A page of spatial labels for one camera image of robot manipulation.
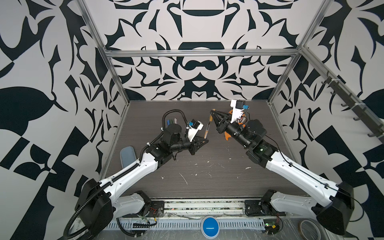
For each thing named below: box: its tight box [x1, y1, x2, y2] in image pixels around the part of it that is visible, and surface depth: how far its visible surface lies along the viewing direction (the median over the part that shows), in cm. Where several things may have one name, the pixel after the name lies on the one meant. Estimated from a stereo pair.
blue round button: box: [200, 216, 221, 240], surface depth 70 cm
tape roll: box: [298, 219, 322, 240], surface depth 70 cm
